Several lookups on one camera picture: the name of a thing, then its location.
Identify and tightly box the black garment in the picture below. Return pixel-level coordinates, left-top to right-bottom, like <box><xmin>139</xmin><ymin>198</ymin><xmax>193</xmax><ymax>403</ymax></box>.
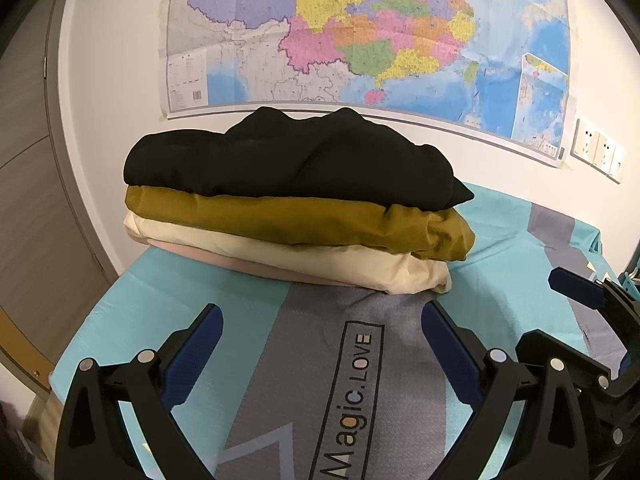
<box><xmin>124</xmin><ymin>106</ymin><xmax>474</xmax><ymax>211</ymax></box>

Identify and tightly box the blue perforated plastic basket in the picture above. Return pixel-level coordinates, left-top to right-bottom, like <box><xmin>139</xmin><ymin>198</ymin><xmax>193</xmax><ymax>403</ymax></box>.
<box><xmin>618</xmin><ymin>255</ymin><xmax>639</xmax><ymax>294</ymax></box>

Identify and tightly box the grey wardrobe door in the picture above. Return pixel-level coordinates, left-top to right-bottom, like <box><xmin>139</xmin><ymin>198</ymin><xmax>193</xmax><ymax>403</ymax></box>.
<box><xmin>1</xmin><ymin>0</ymin><xmax>110</xmax><ymax>396</ymax></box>

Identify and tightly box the cream folded garment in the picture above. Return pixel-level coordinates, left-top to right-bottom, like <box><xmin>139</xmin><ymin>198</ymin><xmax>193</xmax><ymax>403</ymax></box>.
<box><xmin>124</xmin><ymin>212</ymin><xmax>452</xmax><ymax>295</ymax></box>

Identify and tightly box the teal grey bed sheet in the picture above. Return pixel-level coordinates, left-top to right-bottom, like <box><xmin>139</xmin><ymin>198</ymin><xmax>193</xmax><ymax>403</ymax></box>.
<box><xmin>51</xmin><ymin>188</ymin><xmax>624</xmax><ymax>479</ymax></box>

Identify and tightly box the mustard brown folded garment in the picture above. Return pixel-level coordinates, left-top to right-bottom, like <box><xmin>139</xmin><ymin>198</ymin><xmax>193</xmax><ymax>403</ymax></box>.
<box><xmin>125</xmin><ymin>185</ymin><xmax>475</xmax><ymax>261</ymax></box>

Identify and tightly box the pink folded garment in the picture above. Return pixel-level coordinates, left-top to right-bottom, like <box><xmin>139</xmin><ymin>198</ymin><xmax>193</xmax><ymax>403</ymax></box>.
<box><xmin>146</xmin><ymin>238</ymin><xmax>374</xmax><ymax>289</ymax></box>

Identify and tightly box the white wall socket panel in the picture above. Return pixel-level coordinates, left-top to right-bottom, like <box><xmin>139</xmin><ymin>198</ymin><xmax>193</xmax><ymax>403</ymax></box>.
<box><xmin>570</xmin><ymin>119</ymin><xmax>627</xmax><ymax>184</ymax></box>

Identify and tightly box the colourful wall map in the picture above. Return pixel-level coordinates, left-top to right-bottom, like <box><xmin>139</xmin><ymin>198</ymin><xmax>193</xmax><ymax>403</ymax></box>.
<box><xmin>160</xmin><ymin>0</ymin><xmax>570</xmax><ymax>161</ymax></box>

